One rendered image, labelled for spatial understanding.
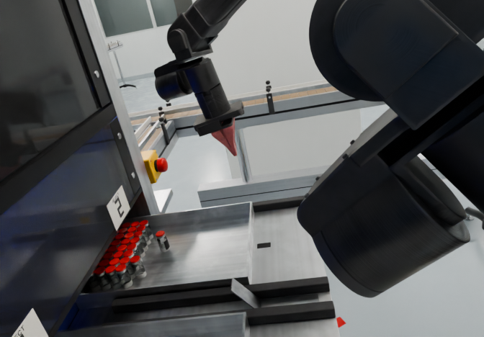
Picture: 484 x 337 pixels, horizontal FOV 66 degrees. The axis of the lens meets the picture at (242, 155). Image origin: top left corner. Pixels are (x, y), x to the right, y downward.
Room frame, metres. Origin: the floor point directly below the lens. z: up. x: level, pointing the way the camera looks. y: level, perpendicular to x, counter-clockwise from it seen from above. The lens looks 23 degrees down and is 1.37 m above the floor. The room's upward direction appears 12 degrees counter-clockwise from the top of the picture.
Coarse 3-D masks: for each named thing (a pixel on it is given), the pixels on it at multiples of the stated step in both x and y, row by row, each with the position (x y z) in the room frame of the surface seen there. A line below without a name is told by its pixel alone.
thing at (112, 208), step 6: (120, 192) 0.72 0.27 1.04; (114, 198) 0.69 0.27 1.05; (120, 198) 0.71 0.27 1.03; (126, 198) 0.73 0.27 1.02; (108, 204) 0.66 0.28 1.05; (114, 204) 0.68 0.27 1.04; (126, 204) 0.73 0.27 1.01; (108, 210) 0.65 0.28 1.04; (114, 210) 0.67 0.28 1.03; (120, 210) 0.69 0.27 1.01; (126, 210) 0.72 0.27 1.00; (114, 216) 0.66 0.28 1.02; (114, 222) 0.65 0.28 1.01; (120, 222) 0.68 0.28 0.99
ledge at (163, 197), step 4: (156, 192) 1.01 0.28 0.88; (160, 192) 1.01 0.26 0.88; (164, 192) 1.00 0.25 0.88; (168, 192) 1.00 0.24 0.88; (172, 192) 1.02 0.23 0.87; (156, 196) 0.99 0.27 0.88; (160, 196) 0.98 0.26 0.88; (164, 196) 0.98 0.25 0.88; (168, 196) 0.97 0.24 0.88; (156, 200) 0.96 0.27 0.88; (160, 200) 0.96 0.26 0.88; (164, 200) 0.95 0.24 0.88; (168, 200) 0.96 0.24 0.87; (160, 204) 0.94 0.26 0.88; (164, 204) 0.93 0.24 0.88; (168, 204) 0.96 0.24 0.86; (160, 208) 0.91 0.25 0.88; (164, 208) 0.92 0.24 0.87; (164, 212) 0.91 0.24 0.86
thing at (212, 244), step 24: (144, 216) 0.82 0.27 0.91; (168, 216) 0.81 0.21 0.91; (192, 216) 0.80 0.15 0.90; (216, 216) 0.80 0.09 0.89; (240, 216) 0.78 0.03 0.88; (168, 240) 0.75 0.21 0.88; (192, 240) 0.73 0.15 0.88; (216, 240) 0.71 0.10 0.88; (240, 240) 0.69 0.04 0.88; (144, 264) 0.67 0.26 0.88; (168, 264) 0.65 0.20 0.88; (192, 264) 0.64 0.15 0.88; (216, 264) 0.62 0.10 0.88; (240, 264) 0.61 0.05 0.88; (120, 288) 0.61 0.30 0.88; (144, 288) 0.56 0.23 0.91; (168, 288) 0.55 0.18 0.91; (192, 288) 0.54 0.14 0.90
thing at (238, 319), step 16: (160, 320) 0.47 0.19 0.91; (176, 320) 0.46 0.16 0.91; (192, 320) 0.46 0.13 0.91; (208, 320) 0.45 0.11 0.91; (224, 320) 0.45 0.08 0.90; (240, 320) 0.45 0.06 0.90; (64, 336) 0.49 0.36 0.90; (80, 336) 0.49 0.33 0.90; (96, 336) 0.48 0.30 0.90; (112, 336) 0.48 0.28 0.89; (128, 336) 0.47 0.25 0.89; (144, 336) 0.47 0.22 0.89; (160, 336) 0.47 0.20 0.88; (176, 336) 0.46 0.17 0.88; (192, 336) 0.45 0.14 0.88; (208, 336) 0.45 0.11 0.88; (224, 336) 0.44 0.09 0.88; (240, 336) 0.43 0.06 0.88
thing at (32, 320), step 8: (32, 312) 0.39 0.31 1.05; (24, 320) 0.38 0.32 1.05; (32, 320) 0.39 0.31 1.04; (24, 328) 0.37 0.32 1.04; (32, 328) 0.38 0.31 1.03; (40, 328) 0.39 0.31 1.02; (16, 336) 0.36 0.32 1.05; (24, 336) 0.37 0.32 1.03; (32, 336) 0.38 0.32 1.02; (40, 336) 0.39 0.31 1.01
